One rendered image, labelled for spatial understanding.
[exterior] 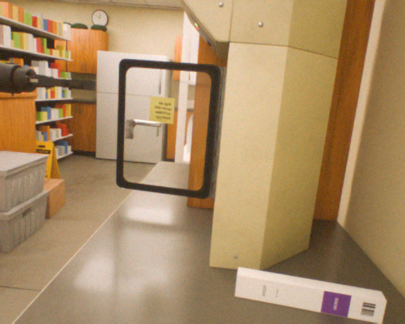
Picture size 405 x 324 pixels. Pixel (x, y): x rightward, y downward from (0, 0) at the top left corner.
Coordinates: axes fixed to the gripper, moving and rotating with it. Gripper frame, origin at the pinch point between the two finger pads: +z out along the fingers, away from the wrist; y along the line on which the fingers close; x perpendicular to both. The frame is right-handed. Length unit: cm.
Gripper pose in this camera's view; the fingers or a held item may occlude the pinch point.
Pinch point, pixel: (83, 85)
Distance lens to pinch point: 113.6
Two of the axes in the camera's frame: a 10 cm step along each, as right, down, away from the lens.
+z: 9.9, 0.9, -0.4
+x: -0.8, 9.8, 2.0
